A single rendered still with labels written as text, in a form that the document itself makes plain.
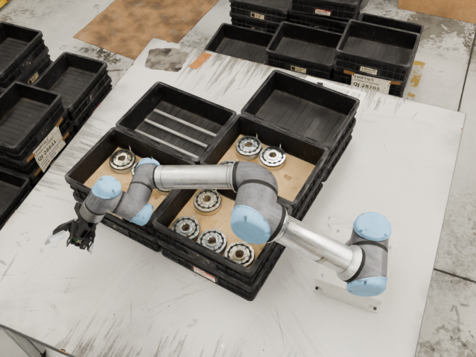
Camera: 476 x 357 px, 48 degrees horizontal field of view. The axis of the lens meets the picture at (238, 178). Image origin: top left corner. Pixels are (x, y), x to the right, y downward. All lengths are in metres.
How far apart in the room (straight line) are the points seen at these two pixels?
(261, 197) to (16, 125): 1.78
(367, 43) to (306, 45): 0.38
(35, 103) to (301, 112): 1.48
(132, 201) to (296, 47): 1.93
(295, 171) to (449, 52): 2.24
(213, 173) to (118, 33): 2.72
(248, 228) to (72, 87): 1.99
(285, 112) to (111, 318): 1.08
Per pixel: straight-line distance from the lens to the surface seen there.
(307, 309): 1.92
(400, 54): 3.19
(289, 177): 2.05
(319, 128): 2.23
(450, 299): 2.86
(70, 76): 3.33
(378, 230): 1.71
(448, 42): 4.18
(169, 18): 4.26
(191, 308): 1.93
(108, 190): 1.61
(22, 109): 3.05
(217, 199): 1.96
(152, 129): 2.26
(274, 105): 2.31
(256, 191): 1.49
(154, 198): 2.03
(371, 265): 1.65
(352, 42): 3.22
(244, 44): 3.52
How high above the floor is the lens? 2.45
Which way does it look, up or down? 52 degrees down
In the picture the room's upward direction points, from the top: 3 degrees counter-clockwise
